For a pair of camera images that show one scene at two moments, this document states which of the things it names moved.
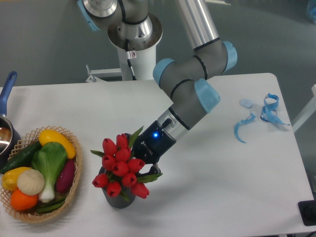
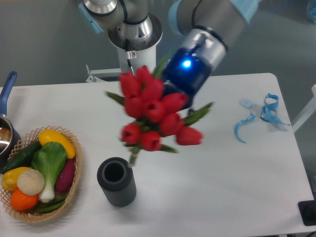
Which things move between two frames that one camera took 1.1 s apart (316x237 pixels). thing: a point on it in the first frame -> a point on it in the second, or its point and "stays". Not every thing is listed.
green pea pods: [50, 206] stays
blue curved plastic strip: [251, 117] stays
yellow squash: [49, 136] stays
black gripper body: [152, 143] -> [186, 72]
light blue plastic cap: [246, 102] stays
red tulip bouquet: [120, 169] -> [153, 112]
